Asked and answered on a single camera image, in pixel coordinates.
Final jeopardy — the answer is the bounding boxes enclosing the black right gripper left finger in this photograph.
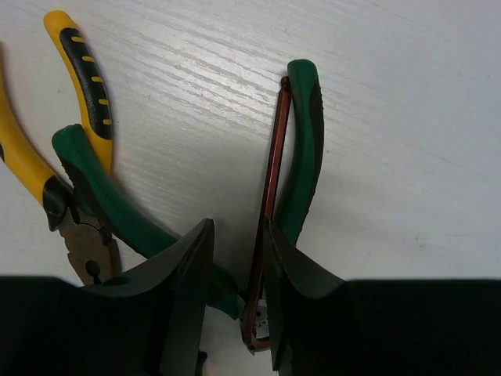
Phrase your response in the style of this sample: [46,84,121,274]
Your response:
[1,219,214,375]

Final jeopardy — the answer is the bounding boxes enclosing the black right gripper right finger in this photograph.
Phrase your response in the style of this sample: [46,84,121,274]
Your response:
[262,222,500,375]

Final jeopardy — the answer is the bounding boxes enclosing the short dark hex key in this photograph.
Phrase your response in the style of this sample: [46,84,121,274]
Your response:
[240,76,291,354]

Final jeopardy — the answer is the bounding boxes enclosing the green handled diagonal cutters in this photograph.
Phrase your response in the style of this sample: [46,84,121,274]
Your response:
[51,58,326,322]

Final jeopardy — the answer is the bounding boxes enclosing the yellow needle nose pliers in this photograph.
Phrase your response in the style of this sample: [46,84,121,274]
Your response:
[0,9,123,286]

